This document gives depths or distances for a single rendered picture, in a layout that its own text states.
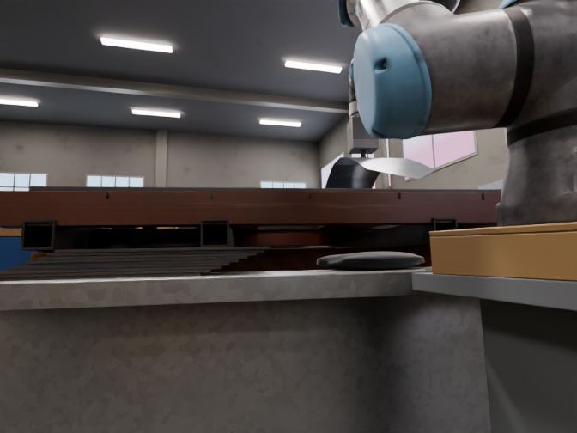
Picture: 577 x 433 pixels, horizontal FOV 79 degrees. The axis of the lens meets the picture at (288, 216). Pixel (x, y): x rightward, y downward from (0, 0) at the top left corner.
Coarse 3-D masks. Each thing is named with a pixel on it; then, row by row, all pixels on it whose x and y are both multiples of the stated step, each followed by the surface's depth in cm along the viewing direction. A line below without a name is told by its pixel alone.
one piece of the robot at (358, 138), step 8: (352, 120) 111; (360, 120) 112; (352, 128) 111; (360, 128) 111; (352, 136) 111; (360, 136) 111; (368, 136) 111; (352, 144) 111; (360, 144) 110; (368, 144) 111; (376, 144) 111; (352, 152) 115; (360, 152) 115; (368, 152) 115
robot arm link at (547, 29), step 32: (512, 0) 34; (544, 0) 32; (576, 0) 31; (544, 32) 31; (576, 32) 30; (544, 64) 31; (576, 64) 30; (512, 96) 32; (544, 96) 32; (576, 96) 31; (512, 128) 36
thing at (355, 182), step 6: (330, 180) 125; (336, 180) 125; (342, 180) 125; (348, 180) 126; (354, 180) 126; (360, 180) 126; (366, 180) 126; (372, 180) 127; (330, 186) 128; (336, 186) 128; (342, 186) 128; (348, 186) 128; (354, 186) 129; (360, 186) 129; (366, 186) 129; (372, 186) 130
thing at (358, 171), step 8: (336, 168) 118; (344, 168) 119; (352, 168) 119; (360, 168) 119; (336, 176) 123; (344, 176) 123; (352, 176) 124; (360, 176) 124; (368, 176) 124; (376, 176) 125
